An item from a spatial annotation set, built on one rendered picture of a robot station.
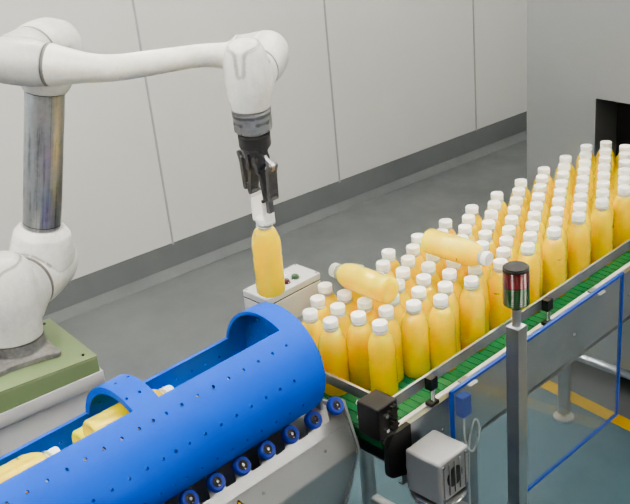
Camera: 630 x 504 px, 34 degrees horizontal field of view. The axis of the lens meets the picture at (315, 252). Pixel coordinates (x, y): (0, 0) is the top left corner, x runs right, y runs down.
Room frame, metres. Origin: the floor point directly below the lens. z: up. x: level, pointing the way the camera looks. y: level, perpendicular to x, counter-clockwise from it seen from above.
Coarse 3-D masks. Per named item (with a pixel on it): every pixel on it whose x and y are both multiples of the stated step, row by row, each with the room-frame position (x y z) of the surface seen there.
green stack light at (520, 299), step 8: (504, 288) 2.13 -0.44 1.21; (528, 288) 2.12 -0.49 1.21; (504, 296) 2.13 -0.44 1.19; (512, 296) 2.11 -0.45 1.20; (520, 296) 2.11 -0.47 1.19; (528, 296) 2.12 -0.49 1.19; (504, 304) 2.13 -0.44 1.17; (512, 304) 2.11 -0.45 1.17; (520, 304) 2.11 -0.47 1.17; (528, 304) 2.12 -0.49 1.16
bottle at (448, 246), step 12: (432, 228) 2.57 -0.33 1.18; (432, 240) 2.53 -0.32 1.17; (444, 240) 2.50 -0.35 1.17; (456, 240) 2.48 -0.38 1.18; (468, 240) 2.47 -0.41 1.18; (432, 252) 2.52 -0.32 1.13; (444, 252) 2.49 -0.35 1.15; (456, 252) 2.46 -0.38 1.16; (468, 252) 2.44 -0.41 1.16; (480, 252) 2.43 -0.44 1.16; (468, 264) 2.44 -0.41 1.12; (480, 264) 2.43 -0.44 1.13
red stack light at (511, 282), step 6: (504, 276) 2.13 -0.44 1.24; (510, 276) 2.11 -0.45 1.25; (516, 276) 2.11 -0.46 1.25; (522, 276) 2.11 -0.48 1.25; (528, 276) 2.12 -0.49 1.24; (504, 282) 2.13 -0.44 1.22; (510, 282) 2.11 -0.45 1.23; (516, 282) 2.11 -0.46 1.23; (522, 282) 2.11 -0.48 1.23; (528, 282) 2.12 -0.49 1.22; (510, 288) 2.11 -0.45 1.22; (516, 288) 2.11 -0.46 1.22; (522, 288) 2.11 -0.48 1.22
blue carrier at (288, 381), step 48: (240, 336) 2.20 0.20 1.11; (288, 336) 2.01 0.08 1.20; (144, 384) 1.82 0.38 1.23; (192, 384) 1.84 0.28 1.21; (240, 384) 1.88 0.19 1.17; (288, 384) 1.94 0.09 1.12; (48, 432) 1.84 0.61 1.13; (96, 432) 1.69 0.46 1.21; (144, 432) 1.72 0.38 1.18; (192, 432) 1.76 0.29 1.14; (240, 432) 1.83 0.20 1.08; (48, 480) 1.58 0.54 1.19; (96, 480) 1.61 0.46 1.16; (144, 480) 1.67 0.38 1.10; (192, 480) 1.76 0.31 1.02
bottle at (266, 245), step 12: (264, 228) 2.23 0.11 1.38; (252, 240) 2.25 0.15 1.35; (264, 240) 2.22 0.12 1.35; (276, 240) 2.24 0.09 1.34; (252, 252) 2.25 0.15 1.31; (264, 252) 2.22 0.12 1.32; (276, 252) 2.23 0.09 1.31; (264, 264) 2.22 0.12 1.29; (276, 264) 2.23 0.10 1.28; (264, 276) 2.23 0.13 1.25; (276, 276) 2.23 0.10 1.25; (264, 288) 2.23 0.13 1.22; (276, 288) 2.23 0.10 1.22
